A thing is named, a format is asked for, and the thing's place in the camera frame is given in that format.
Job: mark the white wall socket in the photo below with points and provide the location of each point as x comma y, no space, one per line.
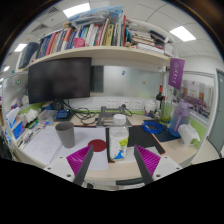
125,104
111,103
138,104

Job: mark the clear plastic box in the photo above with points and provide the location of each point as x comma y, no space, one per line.
46,116

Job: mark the grey ribbed cup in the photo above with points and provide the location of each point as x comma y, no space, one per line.
65,133

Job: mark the blue and white tissue box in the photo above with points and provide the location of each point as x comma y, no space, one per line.
15,128

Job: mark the dark wine bottle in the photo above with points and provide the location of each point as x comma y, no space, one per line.
159,98

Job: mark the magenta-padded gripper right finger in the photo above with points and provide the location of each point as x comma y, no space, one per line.
150,161

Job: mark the white tissue pack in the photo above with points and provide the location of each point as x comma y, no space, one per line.
30,115

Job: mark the blue electronic board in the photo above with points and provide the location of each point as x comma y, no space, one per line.
62,114

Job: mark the white paper with handwriting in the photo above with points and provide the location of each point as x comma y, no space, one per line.
43,145

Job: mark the blank white paper sheet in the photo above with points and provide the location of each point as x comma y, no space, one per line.
83,135

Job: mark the purple translucent water jug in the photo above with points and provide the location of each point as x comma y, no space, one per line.
179,120

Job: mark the grey-green door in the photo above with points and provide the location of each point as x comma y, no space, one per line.
218,113

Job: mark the white jar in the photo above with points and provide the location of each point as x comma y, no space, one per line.
150,107

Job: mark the clear plastic water bottle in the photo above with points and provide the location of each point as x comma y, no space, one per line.
118,140

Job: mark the wall photo poster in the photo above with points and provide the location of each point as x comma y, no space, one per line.
198,98

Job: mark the grey metal laptop stand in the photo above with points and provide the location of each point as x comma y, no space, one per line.
106,116

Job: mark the flat round red coaster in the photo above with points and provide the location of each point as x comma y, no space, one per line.
97,145

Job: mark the dark blue mouse pad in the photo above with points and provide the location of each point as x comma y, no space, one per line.
165,136

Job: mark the black computer monitor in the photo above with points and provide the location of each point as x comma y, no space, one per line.
58,80

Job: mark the hanging pennant banner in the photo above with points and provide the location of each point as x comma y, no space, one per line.
176,73

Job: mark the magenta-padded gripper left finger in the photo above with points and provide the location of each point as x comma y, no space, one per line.
77,160

